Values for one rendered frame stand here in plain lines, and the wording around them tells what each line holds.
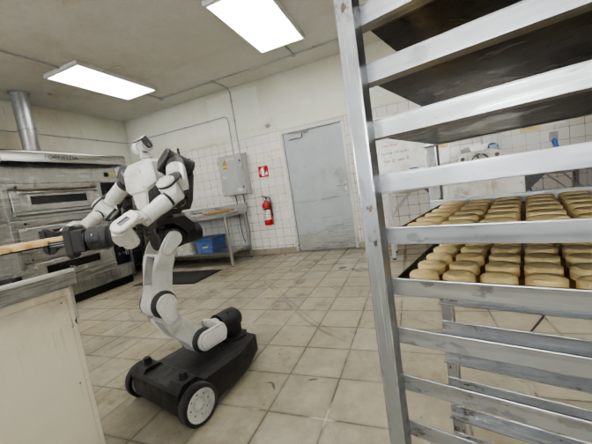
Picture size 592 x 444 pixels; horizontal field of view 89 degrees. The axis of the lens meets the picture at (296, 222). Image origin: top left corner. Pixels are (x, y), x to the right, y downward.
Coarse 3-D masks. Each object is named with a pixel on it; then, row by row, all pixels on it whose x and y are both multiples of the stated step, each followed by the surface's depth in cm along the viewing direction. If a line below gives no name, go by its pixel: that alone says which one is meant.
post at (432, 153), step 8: (432, 152) 84; (432, 160) 84; (432, 192) 86; (440, 192) 85; (432, 200) 86; (448, 312) 88; (448, 320) 89; (448, 368) 91; (456, 368) 90; (456, 376) 90; (456, 424) 93; (464, 424) 92; (464, 432) 92
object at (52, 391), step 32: (64, 288) 110; (0, 320) 94; (32, 320) 100; (64, 320) 109; (0, 352) 93; (32, 352) 100; (64, 352) 108; (0, 384) 92; (32, 384) 99; (64, 384) 107; (0, 416) 92; (32, 416) 98; (64, 416) 106; (96, 416) 115
